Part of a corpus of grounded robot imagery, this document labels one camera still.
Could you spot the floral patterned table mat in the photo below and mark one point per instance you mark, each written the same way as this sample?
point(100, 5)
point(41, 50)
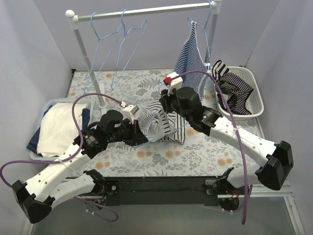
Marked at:
point(199, 155)

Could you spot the white plastic basket left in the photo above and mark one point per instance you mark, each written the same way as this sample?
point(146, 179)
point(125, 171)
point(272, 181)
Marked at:
point(46, 107)

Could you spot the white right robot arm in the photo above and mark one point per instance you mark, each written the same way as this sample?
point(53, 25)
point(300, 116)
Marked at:
point(274, 161)

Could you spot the white black thin striped tank top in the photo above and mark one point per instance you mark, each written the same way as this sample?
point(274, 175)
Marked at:
point(161, 127)

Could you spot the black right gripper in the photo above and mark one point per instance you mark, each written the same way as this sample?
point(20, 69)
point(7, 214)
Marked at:
point(165, 102)

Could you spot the blue white striped tank top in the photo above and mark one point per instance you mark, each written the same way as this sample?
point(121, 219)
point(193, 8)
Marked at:
point(190, 60)

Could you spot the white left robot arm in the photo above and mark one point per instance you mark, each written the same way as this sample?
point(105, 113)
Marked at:
point(38, 195)

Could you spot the wide black white striped tank top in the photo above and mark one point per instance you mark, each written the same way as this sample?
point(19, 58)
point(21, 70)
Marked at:
point(220, 72)

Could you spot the light blue wire hanger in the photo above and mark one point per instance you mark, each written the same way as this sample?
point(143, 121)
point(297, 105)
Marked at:
point(106, 45)

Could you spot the white perforated plastic basket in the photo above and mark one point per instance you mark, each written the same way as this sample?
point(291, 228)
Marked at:
point(254, 102)

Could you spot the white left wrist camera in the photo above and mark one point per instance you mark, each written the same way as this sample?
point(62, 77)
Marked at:
point(129, 111)

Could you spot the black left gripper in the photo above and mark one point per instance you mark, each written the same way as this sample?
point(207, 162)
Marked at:
point(136, 133)

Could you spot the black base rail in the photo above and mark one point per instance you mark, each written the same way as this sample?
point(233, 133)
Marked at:
point(205, 190)

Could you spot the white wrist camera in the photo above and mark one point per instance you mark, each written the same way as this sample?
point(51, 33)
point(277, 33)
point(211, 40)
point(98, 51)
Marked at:
point(173, 81)
point(129, 111)

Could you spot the silver white clothes rack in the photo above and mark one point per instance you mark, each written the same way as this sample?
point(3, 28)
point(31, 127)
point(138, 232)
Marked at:
point(74, 20)

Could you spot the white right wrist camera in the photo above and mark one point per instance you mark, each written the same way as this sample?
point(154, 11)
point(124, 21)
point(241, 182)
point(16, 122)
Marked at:
point(173, 81)

